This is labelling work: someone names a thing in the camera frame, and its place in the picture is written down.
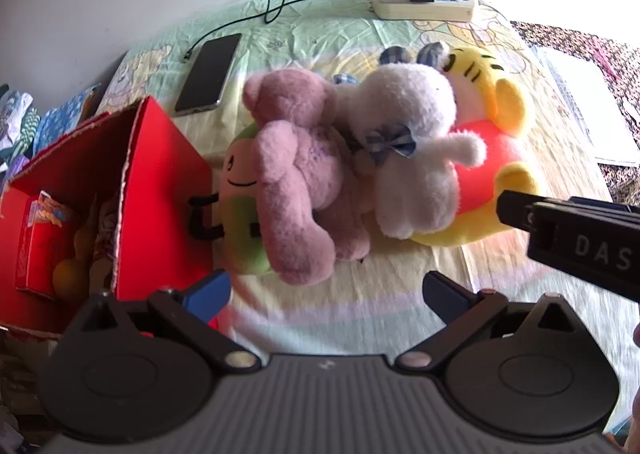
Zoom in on pink teddy bear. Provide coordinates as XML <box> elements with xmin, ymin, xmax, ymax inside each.
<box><xmin>242</xmin><ymin>68</ymin><xmax>372</xmax><ymax>286</ymax></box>

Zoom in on blue checked towel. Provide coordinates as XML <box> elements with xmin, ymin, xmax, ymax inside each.
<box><xmin>32</xmin><ymin>84</ymin><xmax>103</xmax><ymax>145</ymax></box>

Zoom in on green smiling plush toy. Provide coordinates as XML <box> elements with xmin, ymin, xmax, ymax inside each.
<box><xmin>189</xmin><ymin>127</ymin><xmax>276</xmax><ymax>277</ymax></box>

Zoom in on pile of folded clothes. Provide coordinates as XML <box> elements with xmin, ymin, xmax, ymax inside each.
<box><xmin>0</xmin><ymin>84</ymin><xmax>41</xmax><ymax>180</ymax></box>

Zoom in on white power strip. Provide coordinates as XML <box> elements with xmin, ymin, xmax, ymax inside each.
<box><xmin>371</xmin><ymin>0</ymin><xmax>478</xmax><ymax>22</ymax></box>

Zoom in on red cardboard box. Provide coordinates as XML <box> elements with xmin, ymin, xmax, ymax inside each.
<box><xmin>0</xmin><ymin>95</ymin><xmax>226</xmax><ymax>340</ymax></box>

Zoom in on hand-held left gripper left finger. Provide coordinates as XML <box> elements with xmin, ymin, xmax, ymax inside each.
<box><xmin>67</xmin><ymin>270</ymin><xmax>261</xmax><ymax>374</ymax></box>

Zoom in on yellow gourd toy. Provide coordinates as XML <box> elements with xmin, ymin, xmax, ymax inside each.
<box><xmin>52</xmin><ymin>224</ymin><xmax>98</xmax><ymax>297</ymax></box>

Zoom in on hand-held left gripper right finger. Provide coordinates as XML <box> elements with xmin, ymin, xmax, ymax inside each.
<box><xmin>395</xmin><ymin>271</ymin><xmax>598</xmax><ymax>374</ymax></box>

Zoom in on white paper sheet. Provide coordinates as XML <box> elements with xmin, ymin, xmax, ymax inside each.
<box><xmin>532</xmin><ymin>45</ymin><xmax>640</xmax><ymax>166</ymax></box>

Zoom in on cartoon printed bed sheet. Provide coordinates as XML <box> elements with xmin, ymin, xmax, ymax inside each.
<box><xmin>100</xmin><ymin>0</ymin><xmax>631</xmax><ymax>355</ymax></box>

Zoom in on white rabbit plush toy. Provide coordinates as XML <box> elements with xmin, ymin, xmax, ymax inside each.
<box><xmin>334</xmin><ymin>42</ymin><xmax>488</xmax><ymax>240</ymax></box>

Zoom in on dark patterned cloth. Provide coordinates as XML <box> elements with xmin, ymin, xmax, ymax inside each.
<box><xmin>510</xmin><ymin>20</ymin><xmax>640</xmax><ymax>207</ymax></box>

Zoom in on black smartphone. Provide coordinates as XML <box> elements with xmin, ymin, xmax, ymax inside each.
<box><xmin>174</xmin><ymin>33</ymin><xmax>243</xmax><ymax>116</ymax></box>

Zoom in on yellow tiger plush toy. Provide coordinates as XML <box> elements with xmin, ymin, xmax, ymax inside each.
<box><xmin>410</xmin><ymin>45</ymin><xmax>546</xmax><ymax>249</ymax></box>

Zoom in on small red carton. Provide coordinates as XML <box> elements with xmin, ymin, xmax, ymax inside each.
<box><xmin>15</xmin><ymin>190</ymin><xmax>83</xmax><ymax>302</ymax></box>

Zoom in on beige toy figure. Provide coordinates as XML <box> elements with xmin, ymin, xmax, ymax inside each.
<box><xmin>89</xmin><ymin>194</ymin><xmax>121</xmax><ymax>295</ymax></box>

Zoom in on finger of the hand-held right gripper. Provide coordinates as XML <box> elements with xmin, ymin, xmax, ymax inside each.
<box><xmin>496</xmin><ymin>189</ymin><xmax>546</xmax><ymax>236</ymax></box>

